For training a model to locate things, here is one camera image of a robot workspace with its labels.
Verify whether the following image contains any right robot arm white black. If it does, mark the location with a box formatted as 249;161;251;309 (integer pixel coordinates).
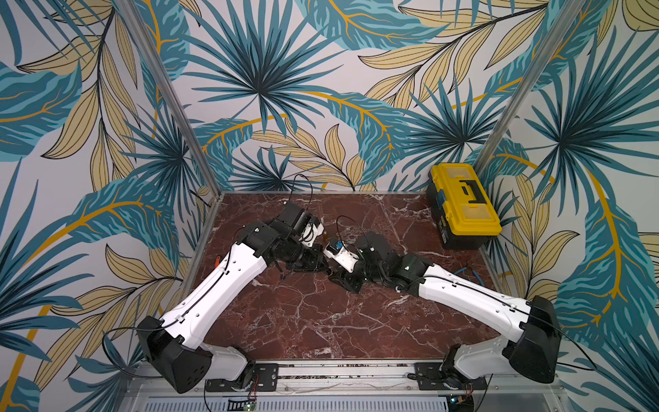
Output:
324;232;561;389

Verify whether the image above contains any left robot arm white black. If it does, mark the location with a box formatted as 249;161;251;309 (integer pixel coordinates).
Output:
137;202;328;393

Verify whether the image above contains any yellow black toolbox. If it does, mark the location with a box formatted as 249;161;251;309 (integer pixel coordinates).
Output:
427;163;502;250

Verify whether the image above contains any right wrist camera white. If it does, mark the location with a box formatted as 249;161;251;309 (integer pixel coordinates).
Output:
324;240;360;273

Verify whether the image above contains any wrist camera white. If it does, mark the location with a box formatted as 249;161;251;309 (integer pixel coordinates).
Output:
324;240;360;273
302;216;324;243

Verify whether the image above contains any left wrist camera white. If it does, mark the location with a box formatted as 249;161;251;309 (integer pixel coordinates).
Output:
302;216;324;243

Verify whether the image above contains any aluminium frame rail front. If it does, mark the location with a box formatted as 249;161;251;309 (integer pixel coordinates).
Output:
118;360;573;411

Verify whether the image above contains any blue cable on table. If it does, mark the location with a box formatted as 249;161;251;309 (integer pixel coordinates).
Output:
452;265;488;289

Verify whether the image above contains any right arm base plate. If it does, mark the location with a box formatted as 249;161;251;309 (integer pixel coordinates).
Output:
414;362;487;391

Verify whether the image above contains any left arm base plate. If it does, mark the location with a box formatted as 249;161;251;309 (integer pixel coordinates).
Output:
204;363;280;393

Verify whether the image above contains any aluminium corner post left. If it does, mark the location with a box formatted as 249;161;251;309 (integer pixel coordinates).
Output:
114;0;223;196

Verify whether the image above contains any aluminium corner post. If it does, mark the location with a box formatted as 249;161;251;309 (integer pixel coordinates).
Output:
114;0;223;196
474;0;585;173

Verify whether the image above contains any aluminium corner post right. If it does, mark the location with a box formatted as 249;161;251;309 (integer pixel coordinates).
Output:
474;0;585;173

